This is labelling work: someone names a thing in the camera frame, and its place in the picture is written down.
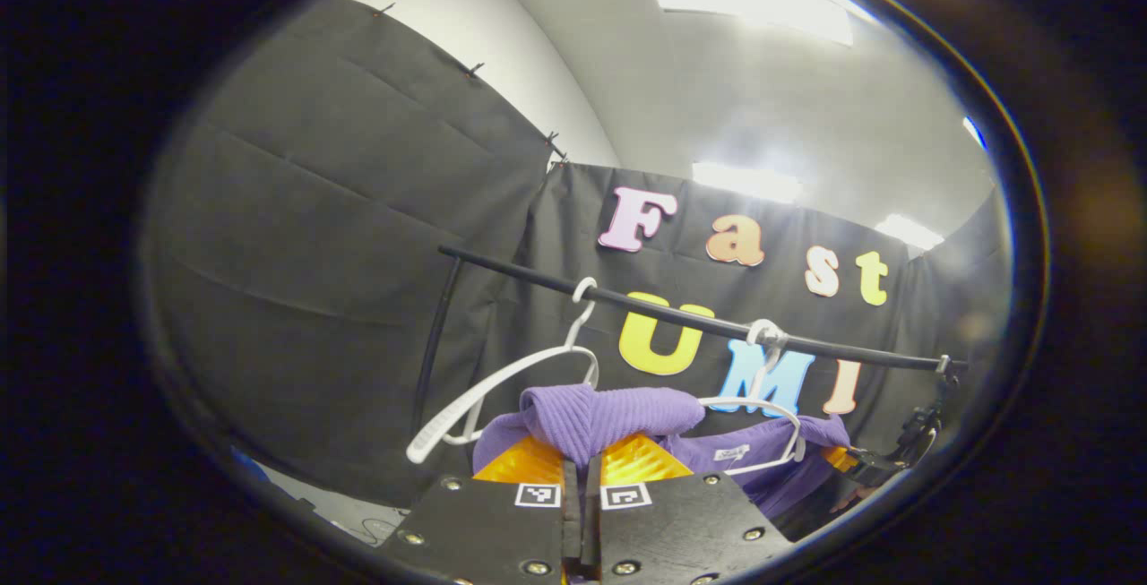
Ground purple knit cardigan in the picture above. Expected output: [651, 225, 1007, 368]
[472, 383, 852, 519]

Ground small white clothes hanger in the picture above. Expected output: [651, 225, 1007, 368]
[406, 277, 599, 465]

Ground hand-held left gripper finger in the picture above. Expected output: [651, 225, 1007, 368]
[582, 431, 798, 585]
[376, 433, 583, 585]

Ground black clothes rack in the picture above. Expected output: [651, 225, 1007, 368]
[412, 245, 969, 443]

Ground black backdrop cloth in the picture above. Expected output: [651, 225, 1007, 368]
[139, 0, 1013, 514]

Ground large white clothes hanger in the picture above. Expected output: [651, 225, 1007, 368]
[699, 319, 807, 477]

